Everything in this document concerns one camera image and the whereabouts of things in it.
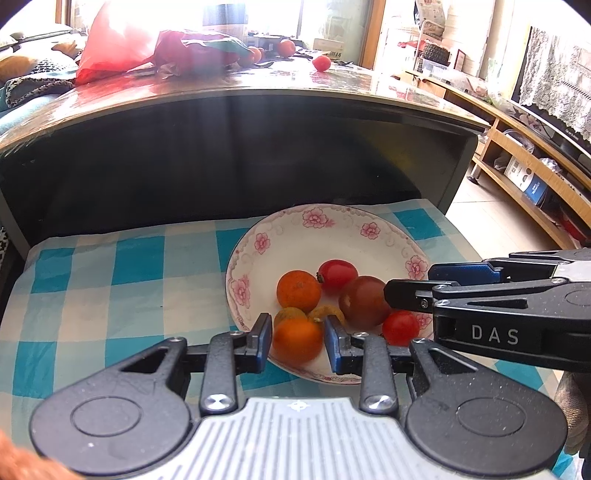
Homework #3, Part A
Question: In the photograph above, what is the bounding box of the wooden television stand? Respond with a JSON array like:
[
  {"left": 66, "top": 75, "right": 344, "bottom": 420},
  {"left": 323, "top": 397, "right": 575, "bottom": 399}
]
[{"left": 470, "top": 76, "right": 591, "bottom": 251}]

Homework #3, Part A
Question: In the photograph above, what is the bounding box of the white plate with pink flowers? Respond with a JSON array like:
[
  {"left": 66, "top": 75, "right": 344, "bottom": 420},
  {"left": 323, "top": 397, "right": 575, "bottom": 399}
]
[{"left": 225, "top": 204, "right": 435, "bottom": 385}]

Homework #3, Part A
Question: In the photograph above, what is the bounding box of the blue white checked tablecloth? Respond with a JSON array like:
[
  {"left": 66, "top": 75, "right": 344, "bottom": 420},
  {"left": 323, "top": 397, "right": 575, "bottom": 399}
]
[{"left": 0, "top": 196, "right": 578, "bottom": 480}]

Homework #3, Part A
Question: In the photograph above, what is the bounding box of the red plastic bag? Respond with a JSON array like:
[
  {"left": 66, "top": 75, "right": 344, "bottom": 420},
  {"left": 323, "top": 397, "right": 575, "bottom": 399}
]
[{"left": 75, "top": 0, "right": 161, "bottom": 85}]

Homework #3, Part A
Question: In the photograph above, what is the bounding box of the orange-brown fuzzy cloth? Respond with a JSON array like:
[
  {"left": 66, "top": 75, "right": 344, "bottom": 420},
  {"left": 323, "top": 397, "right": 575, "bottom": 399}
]
[{"left": 0, "top": 429, "right": 83, "bottom": 480}]

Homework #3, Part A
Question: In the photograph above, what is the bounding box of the grey sofa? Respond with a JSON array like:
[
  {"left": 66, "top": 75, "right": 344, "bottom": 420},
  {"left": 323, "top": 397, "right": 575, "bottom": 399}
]
[{"left": 0, "top": 30, "right": 86, "bottom": 61}]

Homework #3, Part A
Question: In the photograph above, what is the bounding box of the dark coffee table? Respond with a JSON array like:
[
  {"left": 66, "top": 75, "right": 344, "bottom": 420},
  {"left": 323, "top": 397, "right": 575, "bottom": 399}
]
[{"left": 0, "top": 60, "right": 491, "bottom": 252}]

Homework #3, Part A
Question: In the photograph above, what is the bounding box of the oval red tomato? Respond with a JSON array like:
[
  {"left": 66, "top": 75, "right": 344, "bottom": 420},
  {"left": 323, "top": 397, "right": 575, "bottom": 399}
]
[{"left": 317, "top": 259, "right": 359, "bottom": 294}]

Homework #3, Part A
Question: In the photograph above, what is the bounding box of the red and green bag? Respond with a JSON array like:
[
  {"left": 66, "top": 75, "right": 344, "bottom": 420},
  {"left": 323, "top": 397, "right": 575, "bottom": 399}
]
[{"left": 154, "top": 30, "right": 254, "bottom": 75}]

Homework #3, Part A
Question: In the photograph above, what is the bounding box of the white lace cover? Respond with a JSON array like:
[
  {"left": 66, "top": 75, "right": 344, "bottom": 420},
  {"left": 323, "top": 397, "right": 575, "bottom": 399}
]
[{"left": 519, "top": 27, "right": 591, "bottom": 140}]

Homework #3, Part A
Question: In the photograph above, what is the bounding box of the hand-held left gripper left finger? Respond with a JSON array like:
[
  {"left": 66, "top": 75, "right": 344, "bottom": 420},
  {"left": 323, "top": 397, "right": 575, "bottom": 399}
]
[{"left": 99, "top": 313, "right": 274, "bottom": 416}]

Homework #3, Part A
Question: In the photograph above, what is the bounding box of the orange mandarin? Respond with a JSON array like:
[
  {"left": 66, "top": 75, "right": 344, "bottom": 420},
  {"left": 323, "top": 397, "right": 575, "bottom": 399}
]
[
  {"left": 276, "top": 270, "right": 322, "bottom": 313},
  {"left": 271, "top": 318, "right": 325, "bottom": 364}
]

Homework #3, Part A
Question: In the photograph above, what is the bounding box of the round red cherry tomato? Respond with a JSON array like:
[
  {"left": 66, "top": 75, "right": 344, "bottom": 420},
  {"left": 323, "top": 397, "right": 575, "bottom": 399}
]
[{"left": 382, "top": 310, "right": 420, "bottom": 347}]

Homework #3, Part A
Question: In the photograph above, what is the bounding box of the person's right hand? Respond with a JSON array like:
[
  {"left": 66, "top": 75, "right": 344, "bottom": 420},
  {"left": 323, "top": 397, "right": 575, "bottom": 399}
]
[{"left": 553, "top": 369, "right": 591, "bottom": 457}]

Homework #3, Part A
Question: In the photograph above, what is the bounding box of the dark red-brown tomato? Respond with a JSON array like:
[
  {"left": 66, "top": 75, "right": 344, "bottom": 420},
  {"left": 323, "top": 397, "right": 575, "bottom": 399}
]
[{"left": 338, "top": 275, "right": 392, "bottom": 329}]

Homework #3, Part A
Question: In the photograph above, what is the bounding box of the blue and white box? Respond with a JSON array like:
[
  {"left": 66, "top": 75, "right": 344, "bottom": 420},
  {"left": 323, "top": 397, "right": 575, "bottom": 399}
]
[{"left": 503, "top": 156, "right": 548, "bottom": 205}]

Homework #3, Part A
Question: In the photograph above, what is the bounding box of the dark patterned cushion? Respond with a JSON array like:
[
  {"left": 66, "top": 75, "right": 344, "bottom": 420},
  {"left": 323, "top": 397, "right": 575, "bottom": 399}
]
[{"left": 4, "top": 58, "right": 79, "bottom": 108}]

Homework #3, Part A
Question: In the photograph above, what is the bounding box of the white storage rack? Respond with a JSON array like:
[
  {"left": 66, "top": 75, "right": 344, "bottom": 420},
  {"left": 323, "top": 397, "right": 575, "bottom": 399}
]
[{"left": 385, "top": 18, "right": 446, "bottom": 79}]

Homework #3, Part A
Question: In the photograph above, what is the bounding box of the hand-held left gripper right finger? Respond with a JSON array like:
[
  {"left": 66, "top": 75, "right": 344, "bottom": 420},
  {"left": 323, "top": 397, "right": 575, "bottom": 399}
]
[{"left": 323, "top": 318, "right": 502, "bottom": 416}]

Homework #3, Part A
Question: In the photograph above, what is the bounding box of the mustard cushion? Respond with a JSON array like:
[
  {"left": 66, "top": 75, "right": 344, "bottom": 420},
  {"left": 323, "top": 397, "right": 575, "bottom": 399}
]
[{"left": 0, "top": 55, "right": 42, "bottom": 81}]

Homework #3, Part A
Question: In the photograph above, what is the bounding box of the dark woven basket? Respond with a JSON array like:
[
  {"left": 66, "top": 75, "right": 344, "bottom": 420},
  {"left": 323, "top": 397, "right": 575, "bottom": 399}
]
[{"left": 422, "top": 41, "right": 451, "bottom": 64}]

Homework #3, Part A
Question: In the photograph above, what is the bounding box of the black television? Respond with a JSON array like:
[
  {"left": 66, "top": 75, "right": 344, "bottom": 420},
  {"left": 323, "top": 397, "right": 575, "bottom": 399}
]
[{"left": 510, "top": 99, "right": 591, "bottom": 162}]

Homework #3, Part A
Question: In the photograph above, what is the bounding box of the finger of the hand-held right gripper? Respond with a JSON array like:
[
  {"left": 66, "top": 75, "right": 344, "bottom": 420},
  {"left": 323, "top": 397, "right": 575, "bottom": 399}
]
[
  {"left": 427, "top": 248, "right": 591, "bottom": 287},
  {"left": 384, "top": 276, "right": 570, "bottom": 315}
]

